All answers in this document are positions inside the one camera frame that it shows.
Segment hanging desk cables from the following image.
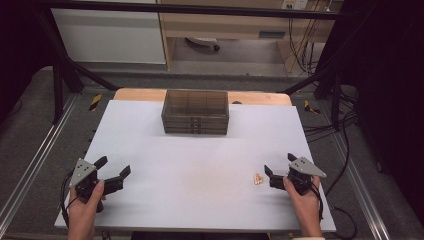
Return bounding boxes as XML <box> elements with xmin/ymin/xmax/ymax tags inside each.
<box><xmin>287</xmin><ymin>14</ymin><xmax>323</xmax><ymax>77</ymax></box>

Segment black frame crossbar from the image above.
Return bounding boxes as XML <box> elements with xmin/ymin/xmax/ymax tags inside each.
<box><xmin>36</xmin><ymin>0</ymin><xmax>349</xmax><ymax>21</ymax></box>

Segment light wooden desk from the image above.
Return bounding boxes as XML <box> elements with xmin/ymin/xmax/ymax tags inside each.
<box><xmin>156</xmin><ymin>0</ymin><xmax>344</xmax><ymax>74</ymax></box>

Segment black frame strut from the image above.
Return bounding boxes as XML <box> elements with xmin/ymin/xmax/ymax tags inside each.
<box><xmin>33</xmin><ymin>9</ymin><xmax>120</xmax><ymax>125</ymax></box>
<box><xmin>280</xmin><ymin>63</ymin><xmax>345</xmax><ymax>132</ymax></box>

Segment smoky clear drawer case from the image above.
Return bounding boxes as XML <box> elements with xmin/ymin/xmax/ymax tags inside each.
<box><xmin>161</xmin><ymin>89</ymin><xmax>230</xmax><ymax>136</ymax></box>

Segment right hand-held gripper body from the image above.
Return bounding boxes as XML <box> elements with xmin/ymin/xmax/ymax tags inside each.
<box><xmin>287</xmin><ymin>156</ymin><xmax>328</xmax><ymax>197</ymax></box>

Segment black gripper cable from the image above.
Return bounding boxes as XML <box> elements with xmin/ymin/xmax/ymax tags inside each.
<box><xmin>309</xmin><ymin>181</ymin><xmax>325</xmax><ymax>223</ymax></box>
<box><xmin>59</xmin><ymin>169</ymin><xmax>81</xmax><ymax>230</ymax></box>

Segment aluminium floor rail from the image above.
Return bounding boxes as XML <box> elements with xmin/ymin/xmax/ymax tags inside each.
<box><xmin>0</xmin><ymin>94</ymin><xmax>81</xmax><ymax>232</ymax></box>
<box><xmin>331</xmin><ymin>131</ymin><xmax>392</xmax><ymax>240</ymax></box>

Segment person's left hand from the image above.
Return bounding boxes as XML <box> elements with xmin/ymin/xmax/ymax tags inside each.
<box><xmin>67</xmin><ymin>180</ymin><xmax>106</xmax><ymax>226</ymax></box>

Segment white cabinet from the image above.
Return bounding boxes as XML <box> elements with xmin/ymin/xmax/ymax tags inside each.
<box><xmin>50</xmin><ymin>0</ymin><xmax>167</xmax><ymax>65</ymax></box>

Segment black curtain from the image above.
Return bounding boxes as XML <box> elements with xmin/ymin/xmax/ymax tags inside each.
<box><xmin>0</xmin><ymin>0</ymin><xmax>46</xmax><ymax>123</ymax></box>
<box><xmin>341</xmin><ymin>0</ymin><xmax>424</xmax><ymax>221</ymax></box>

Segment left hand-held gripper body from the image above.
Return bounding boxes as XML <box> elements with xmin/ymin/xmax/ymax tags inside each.
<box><xmin>68</xmin><ymin>158</ymin><xmax>100</xmax><ymax>203</ymax></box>

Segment black floor cable bundle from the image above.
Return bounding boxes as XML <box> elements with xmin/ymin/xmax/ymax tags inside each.
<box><xmin>301</xmin><ymin>113</ymin><xmax>360</xmax><ymax>138</ymax></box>

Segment person's right hand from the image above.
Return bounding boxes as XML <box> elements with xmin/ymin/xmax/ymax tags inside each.
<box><xmin>283</xmin><ymin>175</ymin><xmax>323</xmax><ymax>230</ymax></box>

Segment chair base with caster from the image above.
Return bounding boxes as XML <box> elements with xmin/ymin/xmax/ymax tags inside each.
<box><xmin>184</xmin><ymin>36</ymin><xmax>221</xmax><ymax>53</ymax></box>

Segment white power strip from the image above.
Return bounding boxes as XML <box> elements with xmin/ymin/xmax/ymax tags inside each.
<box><xmin>280</xmin><ymin>0</ymin><xmax>310</xmax><ymax>11</ymax></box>

